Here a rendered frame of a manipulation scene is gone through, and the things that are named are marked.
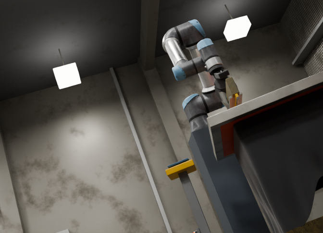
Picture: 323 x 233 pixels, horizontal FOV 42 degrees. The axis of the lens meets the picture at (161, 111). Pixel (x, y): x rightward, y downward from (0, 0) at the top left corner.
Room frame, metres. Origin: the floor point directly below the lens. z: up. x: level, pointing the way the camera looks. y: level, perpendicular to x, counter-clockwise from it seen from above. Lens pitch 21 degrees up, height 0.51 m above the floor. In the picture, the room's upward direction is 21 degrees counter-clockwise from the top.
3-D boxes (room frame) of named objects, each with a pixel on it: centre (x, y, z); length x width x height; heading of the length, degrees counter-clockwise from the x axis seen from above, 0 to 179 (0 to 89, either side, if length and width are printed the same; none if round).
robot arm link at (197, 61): (1.88, -0.29, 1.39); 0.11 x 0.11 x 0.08; 89
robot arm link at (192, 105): (2.35, -0.19, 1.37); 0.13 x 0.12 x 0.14; 89
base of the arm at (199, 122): (2.35, -0.19, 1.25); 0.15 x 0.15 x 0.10
